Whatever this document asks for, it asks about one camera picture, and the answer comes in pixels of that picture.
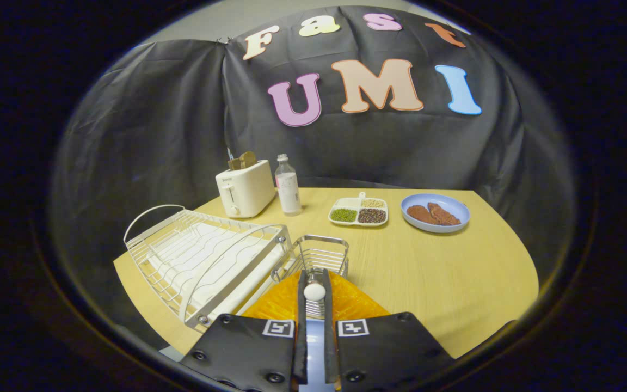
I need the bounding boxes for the white wire dish rack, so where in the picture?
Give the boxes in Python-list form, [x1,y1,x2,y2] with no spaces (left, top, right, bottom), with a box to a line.
[123,204,293,330]

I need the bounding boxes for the clear plastic bottle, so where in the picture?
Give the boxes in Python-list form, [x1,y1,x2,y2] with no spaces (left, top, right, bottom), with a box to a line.
[274,154,303,217]

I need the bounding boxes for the blue serving plate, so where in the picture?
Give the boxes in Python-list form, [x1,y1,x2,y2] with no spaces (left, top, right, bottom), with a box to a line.
[400,193,471,234]

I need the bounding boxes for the black backdrop cloth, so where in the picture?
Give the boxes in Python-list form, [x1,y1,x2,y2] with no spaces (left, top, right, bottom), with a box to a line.
[47,5,578,327]

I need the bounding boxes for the brown meat piece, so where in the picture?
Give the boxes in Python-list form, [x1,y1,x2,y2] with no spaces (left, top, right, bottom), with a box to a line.
[428,202,462,226]
[407,205,439,225]

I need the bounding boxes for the silver wire basket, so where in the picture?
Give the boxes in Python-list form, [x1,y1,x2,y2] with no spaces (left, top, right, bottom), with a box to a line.
[271,234,350,319]

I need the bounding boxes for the white drip tray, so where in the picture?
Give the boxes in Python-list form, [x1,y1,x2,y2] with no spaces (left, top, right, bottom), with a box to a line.
[147,222,288,323]

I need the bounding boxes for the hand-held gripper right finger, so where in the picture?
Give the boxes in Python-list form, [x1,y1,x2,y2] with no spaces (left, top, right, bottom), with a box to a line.
[322,268,456,392]

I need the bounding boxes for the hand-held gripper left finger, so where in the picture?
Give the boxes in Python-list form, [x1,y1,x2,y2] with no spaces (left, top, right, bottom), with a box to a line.
[179,269,309,392]

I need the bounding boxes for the cream toaster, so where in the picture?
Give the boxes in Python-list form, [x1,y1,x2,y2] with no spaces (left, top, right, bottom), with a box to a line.
[216,160,276,219]

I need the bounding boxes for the white spoon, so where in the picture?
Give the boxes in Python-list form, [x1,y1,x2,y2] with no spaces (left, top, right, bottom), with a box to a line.
[303,272,328,317]

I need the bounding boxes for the white divided tray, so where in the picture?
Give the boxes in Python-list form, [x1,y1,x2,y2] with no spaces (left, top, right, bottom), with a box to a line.
[328,192,389,227]

